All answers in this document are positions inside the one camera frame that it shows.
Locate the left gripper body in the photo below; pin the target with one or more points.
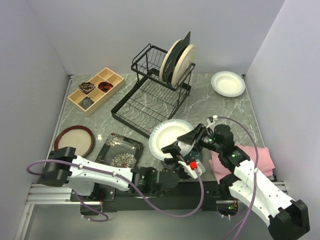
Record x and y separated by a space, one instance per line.
172 163

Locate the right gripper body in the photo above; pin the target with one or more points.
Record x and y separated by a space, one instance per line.
204 139

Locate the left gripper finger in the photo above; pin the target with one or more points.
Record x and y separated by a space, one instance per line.
189 148
173 149

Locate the teal brown rimmed plate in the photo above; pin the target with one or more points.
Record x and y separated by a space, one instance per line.
194 155

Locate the cream round plate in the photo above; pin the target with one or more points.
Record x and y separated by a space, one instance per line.
165 134

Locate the black square floral plate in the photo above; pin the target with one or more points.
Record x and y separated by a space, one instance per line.
120 151

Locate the white fluted plate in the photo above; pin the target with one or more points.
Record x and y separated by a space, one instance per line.
228 84

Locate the round red rimmed plate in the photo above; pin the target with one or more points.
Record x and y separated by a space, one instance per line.
79 137

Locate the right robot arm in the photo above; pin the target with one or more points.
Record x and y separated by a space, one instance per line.
285 218

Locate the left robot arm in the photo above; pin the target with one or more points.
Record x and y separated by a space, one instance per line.
65 168

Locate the black base bar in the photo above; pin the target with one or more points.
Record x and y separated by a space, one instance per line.
185 196

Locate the pink cloth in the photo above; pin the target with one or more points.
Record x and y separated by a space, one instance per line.
265 163

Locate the beige front plate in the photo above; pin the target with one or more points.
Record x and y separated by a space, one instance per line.
186 59

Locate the grey cloth piece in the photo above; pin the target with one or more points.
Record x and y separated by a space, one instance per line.
86 103

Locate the wooden compartment tray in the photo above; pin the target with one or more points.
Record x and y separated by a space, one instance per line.
107 83

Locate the brown beaded bundle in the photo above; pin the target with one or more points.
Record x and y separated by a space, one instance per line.
86 87

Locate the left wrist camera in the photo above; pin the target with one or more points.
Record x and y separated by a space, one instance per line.
194 169

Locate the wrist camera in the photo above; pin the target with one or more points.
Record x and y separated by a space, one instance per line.
211 121
194 169

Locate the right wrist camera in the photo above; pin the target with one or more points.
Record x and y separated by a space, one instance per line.
211 121

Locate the black wire dish rack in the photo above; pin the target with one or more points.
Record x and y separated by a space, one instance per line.
151 101

